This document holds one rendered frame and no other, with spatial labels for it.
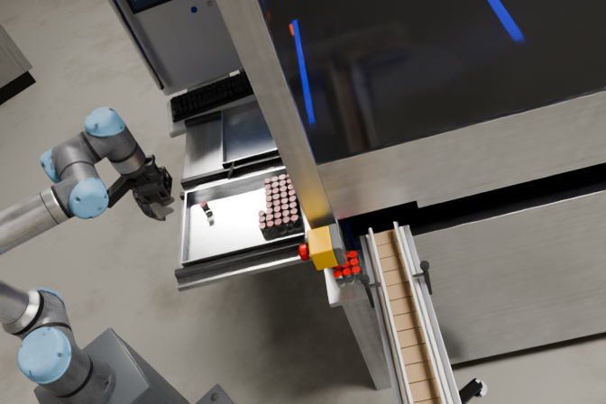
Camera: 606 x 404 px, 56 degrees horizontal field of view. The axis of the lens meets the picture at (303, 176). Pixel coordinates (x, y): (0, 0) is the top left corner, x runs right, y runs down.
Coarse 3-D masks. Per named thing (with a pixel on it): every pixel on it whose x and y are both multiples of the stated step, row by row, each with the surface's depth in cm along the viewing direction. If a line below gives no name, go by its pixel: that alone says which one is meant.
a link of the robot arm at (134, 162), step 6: (138, 144) 132; (138, 150) 131; (132, 156) 129; (138, 156) 131; (144, 156) 133; (120, 162) 129; (126, 162) 129; (132, 162) 130; (138, 162) 131; (120, 168) 130; (126, 168) 130; (132, 168) 131; (138, 168) 132
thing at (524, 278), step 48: (528, 192) 144; (576, 192) 141; (432, 240) 147; (480, 240) 149; (528, 240) 151; (576, 240) 153; (432, 288) 163; (480, 288) 166; (528, 288) 168; (576, 288) 171; (480, 336) 188; (528, 336) 191; (576, 336) 195
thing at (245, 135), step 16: (224, 112) 194; (240, 112) 195; (256, 112) 193; (224, 128) 189; (240, 128) 190; (256, 128) 188; (224, 144) 184; (240, 144) 184; (256, 144) 182; (272, 144) 180; (224, 160) 179; (240, 160) 175
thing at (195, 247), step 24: (192, 192) 171; (216, 192) 172; (240, 192) 170; (264, 192) 168; (192, 216) 169; (216, 216) 166; (240, 216) 164; (192, 240) 162; (216, 240) 160; (240, 240) 158; (264, 240) 156; (288, 240) 151; (192, 264) 154
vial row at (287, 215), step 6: (282, 180) 162; (282, 186) 161; (282, 192) 159; (288, 192) 161; (282, 198) 158; (288, 198) 159; (282, 204) 157; (288, 204) 158; (282, 210) 157; (288, 210) 156; (288, 216) 153; (288, 222) 152; (288, 228) 154; (294, 228) 155
